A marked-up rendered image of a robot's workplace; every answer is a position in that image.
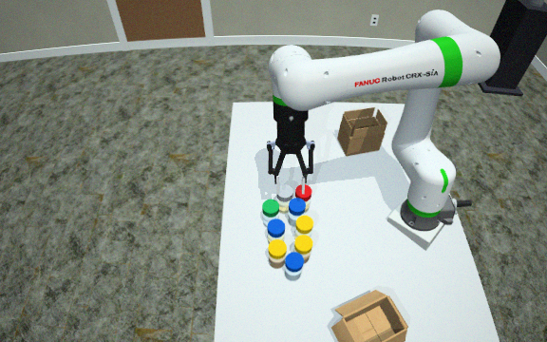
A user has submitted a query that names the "clear glass bottle with green cap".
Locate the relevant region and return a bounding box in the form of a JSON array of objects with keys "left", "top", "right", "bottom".
[{"left": 262, "top": 199, "right": 279, "bottom": 228}]

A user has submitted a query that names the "clear glass bottle with red cap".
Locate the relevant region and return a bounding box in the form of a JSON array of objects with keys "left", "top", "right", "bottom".
[{"left": 295, "top": 184, "right": 311, "bottom": 214}]

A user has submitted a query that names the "glass bottle with grey cap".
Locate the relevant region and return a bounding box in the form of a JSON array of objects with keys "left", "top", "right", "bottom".
[{"left": 276, "top": 184, "right": 293, "bottom": 215}]

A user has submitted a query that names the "blue-capped bottle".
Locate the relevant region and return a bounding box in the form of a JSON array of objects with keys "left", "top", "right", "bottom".
[
  {"left": 267, "top": 218, "right": 285, "bottom": 244},
  {"left": 284, "top": 252, "right": 304, "bottom": 281}
]

